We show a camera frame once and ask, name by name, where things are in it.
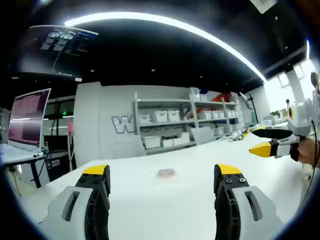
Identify ceiling-hung dark screen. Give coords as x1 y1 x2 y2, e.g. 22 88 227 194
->
18 24 99 79

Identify white ceiling vent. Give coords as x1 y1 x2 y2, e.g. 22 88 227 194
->
249 0 278 15

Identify white chair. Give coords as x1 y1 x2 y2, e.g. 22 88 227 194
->
191 126 216 146
112 138 147 160

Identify long ceiling light strip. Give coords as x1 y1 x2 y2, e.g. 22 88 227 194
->
64 11 268 83

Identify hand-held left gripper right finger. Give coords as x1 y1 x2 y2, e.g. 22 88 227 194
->
213 163 285 240

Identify rows of white storage boxes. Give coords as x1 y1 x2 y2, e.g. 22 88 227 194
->
138 87 241 148

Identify grey metal shelf unit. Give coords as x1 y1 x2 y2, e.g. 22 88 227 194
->
133 87 245 156

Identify curved computer monitor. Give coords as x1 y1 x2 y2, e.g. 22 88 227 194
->
7 87 52 152

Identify dark equipment cabinet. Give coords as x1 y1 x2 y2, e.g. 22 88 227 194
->
43 134 77 182

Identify person's right hand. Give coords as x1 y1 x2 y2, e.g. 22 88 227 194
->
297 138 320 169

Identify white standing desk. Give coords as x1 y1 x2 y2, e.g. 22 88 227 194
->
0 142 73 190

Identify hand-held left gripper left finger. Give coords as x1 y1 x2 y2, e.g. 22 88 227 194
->
37 164 112 240

